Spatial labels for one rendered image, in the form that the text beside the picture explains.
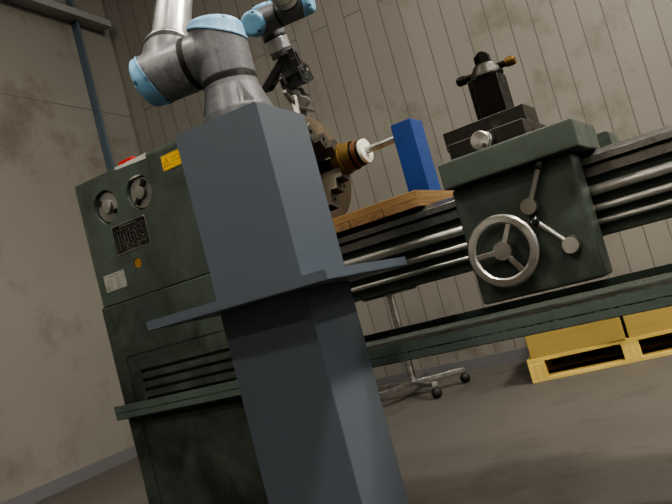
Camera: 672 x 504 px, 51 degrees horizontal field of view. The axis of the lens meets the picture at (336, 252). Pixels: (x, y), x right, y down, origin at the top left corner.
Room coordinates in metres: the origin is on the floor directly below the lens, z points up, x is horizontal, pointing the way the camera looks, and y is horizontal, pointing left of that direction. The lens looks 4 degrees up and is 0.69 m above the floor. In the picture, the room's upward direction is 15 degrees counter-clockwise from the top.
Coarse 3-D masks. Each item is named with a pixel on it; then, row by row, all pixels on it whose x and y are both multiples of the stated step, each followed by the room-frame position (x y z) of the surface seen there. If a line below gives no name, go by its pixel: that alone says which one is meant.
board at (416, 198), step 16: (416, 192) 1.72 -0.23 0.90; (432, 192) 1.80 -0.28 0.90; (448, 192) 1.89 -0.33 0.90; (368, 208) 1.78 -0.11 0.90; (384, 208) 1.76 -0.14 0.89; (400, 208) 1.74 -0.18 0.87; (416, 208) 1.76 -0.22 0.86; (336, 224) 1.84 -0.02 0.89; (352, 224) 1.81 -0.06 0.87; (368, 224) 1.83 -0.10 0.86
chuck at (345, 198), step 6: (306, 120) 2.03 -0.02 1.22; (312, 120) 2.06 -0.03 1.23; (312, 126) 2.05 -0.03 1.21; (318, 126) 2.08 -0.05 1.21; (318, 132) 2.08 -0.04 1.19; (324, 132) 2.11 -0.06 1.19; (330, 138) 2.13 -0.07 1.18; (318, 168) 2.10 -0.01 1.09; (348, 186) 2.15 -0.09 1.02; (348, 192) 2.14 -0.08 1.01; (342, 198) 2.11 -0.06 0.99; (348, 198) 2.14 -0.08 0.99; (342, 204) 2.10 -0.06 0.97; (348, 204) 2.13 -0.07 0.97; (336, 210) 2.06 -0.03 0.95; (342, 210) 2.09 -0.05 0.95; (336, 216) 2.05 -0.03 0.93
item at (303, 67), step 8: (296, 48) 2.16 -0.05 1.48; (272, 56) 2.16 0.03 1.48; (280, 56) 2.14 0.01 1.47; (288, 56) 2.15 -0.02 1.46; (296, 56) 2.16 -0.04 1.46; (288, 64) 2.17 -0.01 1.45; (296, 64) 2.15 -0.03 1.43; (304, 64) 2.18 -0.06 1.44; (280, 72) 2.19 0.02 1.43; (288, 72) 2.16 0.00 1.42; (296, 72) 2.16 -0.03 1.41; (304, 72) 2.16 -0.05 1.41; (280, 80) 2.18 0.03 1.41; (288, 80) 2.18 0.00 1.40; (296, 80) 2.16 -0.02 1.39; (304, 80) 2.16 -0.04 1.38
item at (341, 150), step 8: (344, 144) 1.97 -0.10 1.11; (352, 144) 1.95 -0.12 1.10; (336, 152) 1.96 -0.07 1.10; (344, 152) 1.95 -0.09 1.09; (352, 152) 1.94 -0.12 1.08; (336, 160) 1.98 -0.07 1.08; (344, 160) 1.96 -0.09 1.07; (352, 160) 1.96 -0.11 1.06; (360, 160) 1.95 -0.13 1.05; (344, 168) 1.98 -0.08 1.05; (352, 168) 1.97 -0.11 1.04; (360, 168) 1.99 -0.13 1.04
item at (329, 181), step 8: (336, 168) 1.99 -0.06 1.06; (328, 176) 2.00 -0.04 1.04; (336, 176) 1.98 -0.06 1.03; (344, 176) 1.98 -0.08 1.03; (328, 184) 1.99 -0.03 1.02; (336, 184) 1.97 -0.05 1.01; (328, 192) 1.98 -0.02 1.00; (336, 192) 2.00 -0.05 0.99; (328, 200) 1.98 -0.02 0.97; (336, 200) 2.00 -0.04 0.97; (336, 208) 2.00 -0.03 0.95
